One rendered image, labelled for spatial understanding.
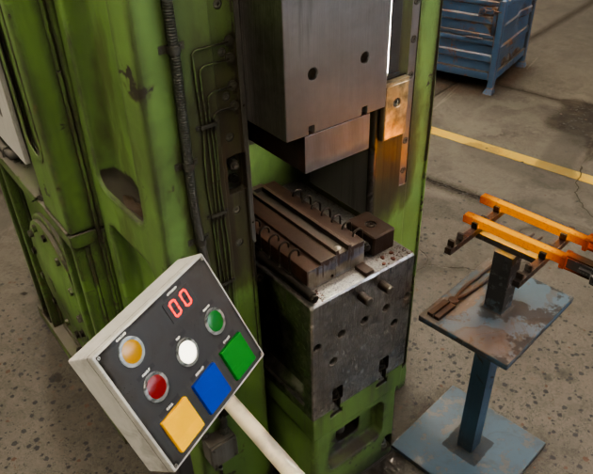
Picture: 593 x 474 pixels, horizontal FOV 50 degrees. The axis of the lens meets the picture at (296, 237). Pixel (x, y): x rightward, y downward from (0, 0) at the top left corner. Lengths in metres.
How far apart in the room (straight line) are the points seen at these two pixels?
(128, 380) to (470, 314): 1.13
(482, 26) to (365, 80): 3.77
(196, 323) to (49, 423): 1.51
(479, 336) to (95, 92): 1.25
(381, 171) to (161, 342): 0.91
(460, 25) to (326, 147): 3.88
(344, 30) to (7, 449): 2.00
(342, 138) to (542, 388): 1.62
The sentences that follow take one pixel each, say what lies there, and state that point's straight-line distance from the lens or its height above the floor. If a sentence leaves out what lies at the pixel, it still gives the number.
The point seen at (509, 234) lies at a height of 0.96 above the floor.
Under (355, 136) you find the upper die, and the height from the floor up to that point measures 1.32.
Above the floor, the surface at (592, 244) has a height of 0.96.
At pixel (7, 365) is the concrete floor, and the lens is 3.06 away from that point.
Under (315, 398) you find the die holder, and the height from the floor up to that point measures 0.57.
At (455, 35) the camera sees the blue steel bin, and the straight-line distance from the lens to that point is 5.32.
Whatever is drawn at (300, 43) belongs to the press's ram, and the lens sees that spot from 1.35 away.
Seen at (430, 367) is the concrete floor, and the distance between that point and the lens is 2.78.
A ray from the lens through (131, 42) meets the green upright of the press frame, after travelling 1.32.
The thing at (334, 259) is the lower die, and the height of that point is 0.98.
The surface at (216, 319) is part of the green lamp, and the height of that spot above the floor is 1.09.
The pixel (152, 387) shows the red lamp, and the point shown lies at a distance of 1.24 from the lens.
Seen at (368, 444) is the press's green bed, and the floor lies 0.15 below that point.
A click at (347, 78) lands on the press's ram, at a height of 1.47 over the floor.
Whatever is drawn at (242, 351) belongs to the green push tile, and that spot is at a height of 1.01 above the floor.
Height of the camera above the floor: 2.00
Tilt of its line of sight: 35 degrees down
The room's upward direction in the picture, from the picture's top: 2 degrees counter-clockwise
